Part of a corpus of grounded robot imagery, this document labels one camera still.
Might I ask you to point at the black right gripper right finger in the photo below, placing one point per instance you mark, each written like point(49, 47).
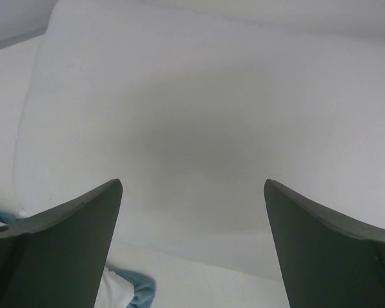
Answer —
point(327, 259)

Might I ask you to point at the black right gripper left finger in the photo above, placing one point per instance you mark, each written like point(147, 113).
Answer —
point(56, 258)

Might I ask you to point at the white pillow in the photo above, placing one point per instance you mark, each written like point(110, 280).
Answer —
point(193, 113)

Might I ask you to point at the white pillowcase with blue ruffle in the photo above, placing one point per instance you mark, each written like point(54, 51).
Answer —
point(116, 288)

